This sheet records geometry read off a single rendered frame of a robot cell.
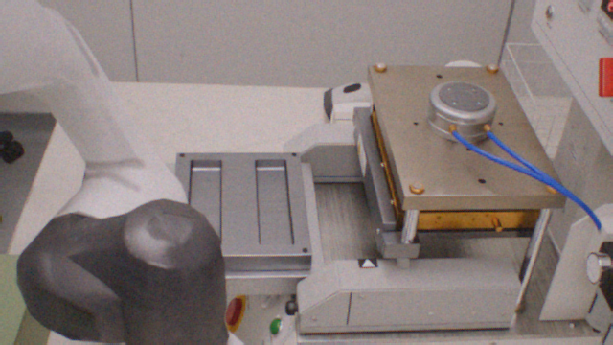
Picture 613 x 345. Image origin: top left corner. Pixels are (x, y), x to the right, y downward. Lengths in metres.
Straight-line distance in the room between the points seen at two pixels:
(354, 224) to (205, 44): 1.62
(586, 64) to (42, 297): 0.62
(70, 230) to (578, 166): 0.62
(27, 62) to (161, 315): 0.21
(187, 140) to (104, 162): 0.79
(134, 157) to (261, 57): 1.92
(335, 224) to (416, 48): 1.63
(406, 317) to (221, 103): 0.82
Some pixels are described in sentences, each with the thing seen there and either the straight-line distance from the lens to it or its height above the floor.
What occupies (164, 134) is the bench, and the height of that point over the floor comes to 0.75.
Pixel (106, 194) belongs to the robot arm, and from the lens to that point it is 0.71.
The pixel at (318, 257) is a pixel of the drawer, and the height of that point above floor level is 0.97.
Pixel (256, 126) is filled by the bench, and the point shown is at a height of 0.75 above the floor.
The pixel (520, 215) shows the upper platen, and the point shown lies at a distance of 0.94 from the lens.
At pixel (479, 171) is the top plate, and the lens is 0.89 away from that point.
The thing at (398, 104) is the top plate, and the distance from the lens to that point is 0.98.
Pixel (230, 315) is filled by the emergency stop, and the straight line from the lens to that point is 1.13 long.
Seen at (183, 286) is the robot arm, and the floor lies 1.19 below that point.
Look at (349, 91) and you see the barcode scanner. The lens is 1.55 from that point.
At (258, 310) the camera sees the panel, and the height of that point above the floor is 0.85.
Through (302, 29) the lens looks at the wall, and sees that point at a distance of 2.58.
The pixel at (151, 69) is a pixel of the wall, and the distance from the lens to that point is 2.68.
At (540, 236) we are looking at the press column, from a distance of 0.93.
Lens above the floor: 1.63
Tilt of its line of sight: 38 degrees down
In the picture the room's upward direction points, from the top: 4 degrees clockwise
